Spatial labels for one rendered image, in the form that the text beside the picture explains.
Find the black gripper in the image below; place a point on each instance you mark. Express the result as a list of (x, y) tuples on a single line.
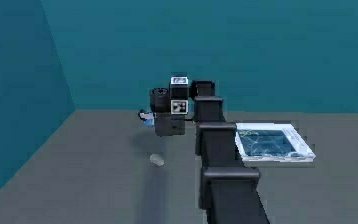
[(163, 110)]

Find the blue credit card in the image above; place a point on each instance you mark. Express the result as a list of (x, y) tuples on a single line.
[(147, 118)]

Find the white blue book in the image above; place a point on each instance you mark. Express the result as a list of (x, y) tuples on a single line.
[(270, 141)]

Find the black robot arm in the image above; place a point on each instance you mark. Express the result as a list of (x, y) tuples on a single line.
[(227, 196)]

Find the small grey oval object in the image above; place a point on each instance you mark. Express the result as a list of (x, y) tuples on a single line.
[(157, 159)]

